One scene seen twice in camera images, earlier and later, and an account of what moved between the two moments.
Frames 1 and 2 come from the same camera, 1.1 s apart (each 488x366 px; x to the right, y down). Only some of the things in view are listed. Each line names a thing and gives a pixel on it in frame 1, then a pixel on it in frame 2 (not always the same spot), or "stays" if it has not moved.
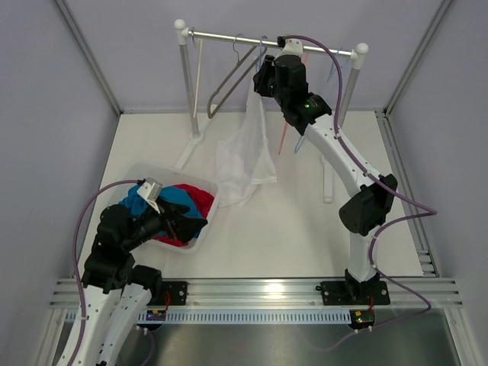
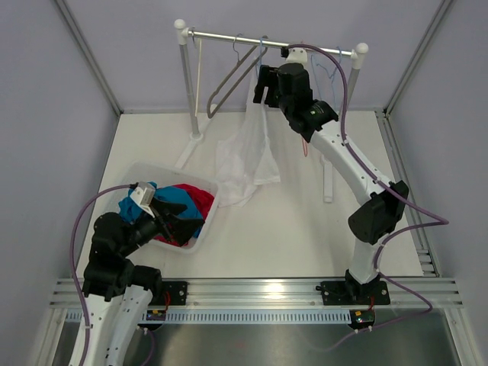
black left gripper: x=184 y=227 stays
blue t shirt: x=136 y=204 stays
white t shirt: x=245 y=158 stays
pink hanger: x=286 y=126 -> x=305 y=147
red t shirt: x=203 y=200 stays
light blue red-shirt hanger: x=302 y=138 -> x=329 y=76
